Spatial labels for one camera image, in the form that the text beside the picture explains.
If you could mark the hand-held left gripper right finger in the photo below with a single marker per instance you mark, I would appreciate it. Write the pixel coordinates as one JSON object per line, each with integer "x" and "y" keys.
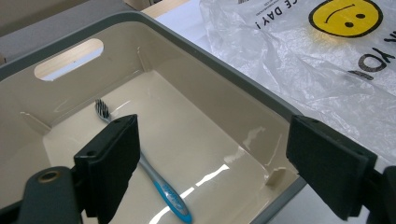
{"x": 330, "y": 165}

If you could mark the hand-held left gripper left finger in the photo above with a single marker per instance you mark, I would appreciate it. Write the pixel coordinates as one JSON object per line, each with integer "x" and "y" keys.
{"x": 109, "y": 161}

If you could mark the blue and grey toothbrush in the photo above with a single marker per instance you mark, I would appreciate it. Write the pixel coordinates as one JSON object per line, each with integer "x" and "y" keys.
{"x": 171, "y": 193}

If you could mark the beige bin with grey rim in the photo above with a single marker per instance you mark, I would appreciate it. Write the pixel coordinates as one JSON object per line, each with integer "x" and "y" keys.
{"x": 186, "y": 124}

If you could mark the clear smiley plastic bag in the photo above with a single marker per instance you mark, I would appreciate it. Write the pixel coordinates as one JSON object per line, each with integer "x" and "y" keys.
{"x": 280, "y": 62}

